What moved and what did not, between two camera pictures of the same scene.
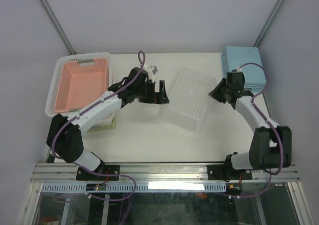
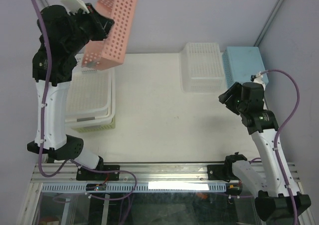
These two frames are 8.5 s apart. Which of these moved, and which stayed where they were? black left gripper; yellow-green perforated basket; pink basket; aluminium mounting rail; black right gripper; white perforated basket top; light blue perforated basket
Moved: white perforated basket top; black right gripper; pink basket; black left gripper
Stayed: aluminium mounting rail; yellow-green perforated basket; light blue perforated basket
